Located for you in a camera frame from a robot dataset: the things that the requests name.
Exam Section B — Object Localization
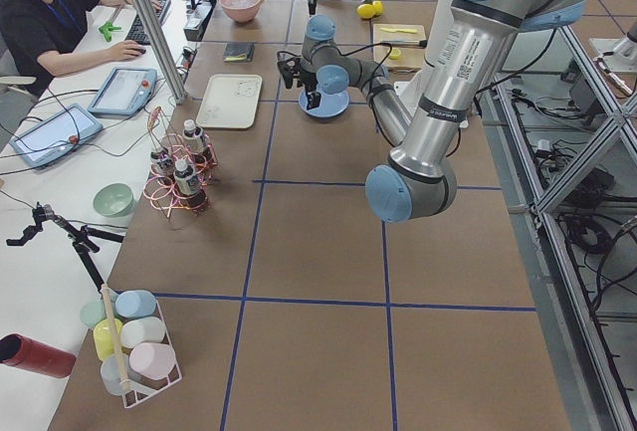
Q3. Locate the blue plate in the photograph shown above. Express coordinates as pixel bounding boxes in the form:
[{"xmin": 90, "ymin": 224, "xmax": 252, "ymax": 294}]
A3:
[{"xmin": 298, "ymin": 90, "xmax": 350, "ymax": 119}]

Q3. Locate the large yellow lemon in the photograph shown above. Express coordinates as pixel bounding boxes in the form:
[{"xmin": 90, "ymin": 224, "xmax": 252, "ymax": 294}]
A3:
[{"xmin": 356, "ymin": 3, "xmax": 376, "ymax": 20}]

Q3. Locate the small yellow lemon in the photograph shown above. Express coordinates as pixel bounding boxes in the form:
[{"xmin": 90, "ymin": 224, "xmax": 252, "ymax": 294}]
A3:
[{"xmin": 372, "ymin": 0, "xmax": 383, "ymax": 17}]

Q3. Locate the pink bowl with ice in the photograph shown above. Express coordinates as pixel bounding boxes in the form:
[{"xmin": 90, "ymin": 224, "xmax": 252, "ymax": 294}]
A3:
[{"xmin": 219, "ymin": 0, "xmax": 264, "ymax": 23}]

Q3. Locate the cream bear tray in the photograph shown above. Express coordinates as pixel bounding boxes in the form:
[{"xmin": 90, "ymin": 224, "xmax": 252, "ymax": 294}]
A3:
[{"xmin": 195, "ymin": 74, "xmax": 263, "ymax": 129}]

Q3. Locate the grey folded cloth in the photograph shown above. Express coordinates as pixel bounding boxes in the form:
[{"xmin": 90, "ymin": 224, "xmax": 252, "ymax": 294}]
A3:
[{"xmin": 223, "ymin": 42, "xmax": 255, "ymax": 63}]

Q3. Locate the half lemon slice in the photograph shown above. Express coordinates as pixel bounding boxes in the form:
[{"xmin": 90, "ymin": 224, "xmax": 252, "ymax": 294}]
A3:
[{"xmin": 388, "ymin": 48, "xmax": 402, "ymax": 61}]

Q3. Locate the wooden cutting board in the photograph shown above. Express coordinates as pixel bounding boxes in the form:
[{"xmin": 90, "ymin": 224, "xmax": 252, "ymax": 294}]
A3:
[{"xmin": 372, "ymin": 23, "xmax": 427, "ymax": 73}]

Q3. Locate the yellow plastic knife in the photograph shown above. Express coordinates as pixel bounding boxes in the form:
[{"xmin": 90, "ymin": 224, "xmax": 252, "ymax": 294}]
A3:
[{"xmin": 380, "ymin": 27, "xmax": 419, "ymax": 35}]

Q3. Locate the right tea bottle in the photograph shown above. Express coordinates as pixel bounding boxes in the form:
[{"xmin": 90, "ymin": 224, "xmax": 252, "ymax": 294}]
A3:
[{"xmin": 183, "ymin": 119, "xmax": 212, "ymax": 164}]

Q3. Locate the tea bottle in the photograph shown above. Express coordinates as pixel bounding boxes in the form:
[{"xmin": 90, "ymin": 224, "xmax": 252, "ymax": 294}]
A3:
[
  {"xmin": 183, "ymin": 119, "xmax": 212, "ymax": 164},
  {"xmin": 174, "ymin": 158, "xmax": 208, "ymax": 210},
  {"xmin": 150, "ymin": 141, "xmax": 175, "ymax": 177}
]

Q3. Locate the left tea bottle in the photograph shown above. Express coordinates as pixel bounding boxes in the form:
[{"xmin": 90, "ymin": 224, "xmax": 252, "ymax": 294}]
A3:
[{"xmin": 174, "ymin": 158, "xmax": 208, "ymax": 210}]

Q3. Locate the middle tea bottle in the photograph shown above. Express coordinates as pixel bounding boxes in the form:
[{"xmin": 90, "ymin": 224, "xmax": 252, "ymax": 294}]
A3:
[{"xmin": 150, "ymin": 141, "xmax": 175, "ymax": 177}]

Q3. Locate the black keyboard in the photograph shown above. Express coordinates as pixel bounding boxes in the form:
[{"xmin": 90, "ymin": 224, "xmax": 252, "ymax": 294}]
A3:
[{"xmin": 123, "ymin": 0, "xmax": 173, "ymax": 47}]

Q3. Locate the far teach pendant tablet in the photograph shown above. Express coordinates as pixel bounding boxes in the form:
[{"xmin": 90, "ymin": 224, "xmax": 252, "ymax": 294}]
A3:
[{"xmin": 88, "ymin": 67, "xmax": 158, "ymax": 116}]

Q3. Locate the teach pendant tablet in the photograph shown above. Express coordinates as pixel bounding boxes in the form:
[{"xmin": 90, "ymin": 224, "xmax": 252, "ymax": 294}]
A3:
[
  {"xmin": 9, "ymin": 104, "xmax": 104, "ymax": 168},
  {"xmin": 88, "ymin": 67, "xmax": 158, "ymax": 116}
]

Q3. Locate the green bowl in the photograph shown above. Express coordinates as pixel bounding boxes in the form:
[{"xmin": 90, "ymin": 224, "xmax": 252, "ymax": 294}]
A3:
[{"xmin": 93, "ymin": 183, "xmax": 135, "ymax": 218}]

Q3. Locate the near teach pendant tablet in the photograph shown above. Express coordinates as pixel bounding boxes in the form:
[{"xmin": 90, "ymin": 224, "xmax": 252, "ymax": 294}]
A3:
[{"xmin": 9, "ymin": 104, "xmax": 104, "ymax": 168}]

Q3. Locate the black mini tripod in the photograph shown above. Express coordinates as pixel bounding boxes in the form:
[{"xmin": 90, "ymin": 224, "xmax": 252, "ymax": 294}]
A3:
[{"xmin": 5, "ymin": 203, "xmax": 125, "ymax": 293}]

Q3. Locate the person in black shirt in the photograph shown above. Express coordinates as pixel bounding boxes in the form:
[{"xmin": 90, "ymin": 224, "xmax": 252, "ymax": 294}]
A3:
[{"xmin": 1, "ymin": 0, "xmax": 144, "ymax": 96}]

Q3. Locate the white plastic cup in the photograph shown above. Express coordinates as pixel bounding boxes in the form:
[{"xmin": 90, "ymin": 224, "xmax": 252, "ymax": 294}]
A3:
[{"xmin": 120, "ymin": 317, "xmax": 166, "ymax": 349}]

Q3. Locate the pink plastic cup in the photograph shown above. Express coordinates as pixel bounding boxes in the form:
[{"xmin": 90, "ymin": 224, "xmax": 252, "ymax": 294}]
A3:
[{"xmin": 128, "ymin": 342, "xmax": 176, "ymax": 380}]

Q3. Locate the mint green plastic cup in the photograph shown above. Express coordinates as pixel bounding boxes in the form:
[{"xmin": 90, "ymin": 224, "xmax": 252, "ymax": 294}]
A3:
[{"xmin": 80, "ymin": 300, "xmax": 106, "ymax": 329}]

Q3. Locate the yellow plastic cup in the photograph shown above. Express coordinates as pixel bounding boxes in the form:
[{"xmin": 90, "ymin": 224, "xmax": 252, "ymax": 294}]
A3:
[{"xmin": 93, "ymin": 319, "xmax": 114, "ymax": 361}]

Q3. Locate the light blue plastic cup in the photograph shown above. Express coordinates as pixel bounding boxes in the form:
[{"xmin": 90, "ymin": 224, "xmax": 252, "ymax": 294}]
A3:
[{"xmin": 101, "ymin": 354, "xmax": 141, "ymax": 396}]

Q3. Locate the red cylinder can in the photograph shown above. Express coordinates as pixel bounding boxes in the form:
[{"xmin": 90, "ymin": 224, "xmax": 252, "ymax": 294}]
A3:
[{"xmin": 1, "ymin": 333, "xmax": 76, "ymax": 378}]

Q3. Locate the steel knife handle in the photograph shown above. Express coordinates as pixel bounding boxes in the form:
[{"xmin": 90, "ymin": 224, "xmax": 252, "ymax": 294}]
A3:
[{"xmin": 380, "ymin": 40, "xmax": 428, "ymax": 49}]

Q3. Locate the copper wire bottle rack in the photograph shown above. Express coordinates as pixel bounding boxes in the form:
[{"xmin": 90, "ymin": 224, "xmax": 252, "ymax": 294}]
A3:
[{"xmin": 142, "ymin": 107, "xmax": 218, "ymax": 218}]

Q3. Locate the aluminium frame post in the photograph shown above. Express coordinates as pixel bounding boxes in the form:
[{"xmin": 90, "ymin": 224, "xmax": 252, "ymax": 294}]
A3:
[{"xmin": 133, "ymin": 0, "xmax": 187, "ymax": 105}]

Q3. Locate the wooden basket handle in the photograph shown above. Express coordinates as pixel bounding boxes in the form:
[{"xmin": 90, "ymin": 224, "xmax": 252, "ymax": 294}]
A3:
[{"xmin": 101, "ymin": 284, "xmax": 131, "ymax": 394}]

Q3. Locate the white wire cup basket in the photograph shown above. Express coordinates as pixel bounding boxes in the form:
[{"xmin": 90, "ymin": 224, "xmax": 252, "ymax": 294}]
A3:
[{"xmin": 112, "ymin": 294, "xmax": 182, "ymax": 409}]

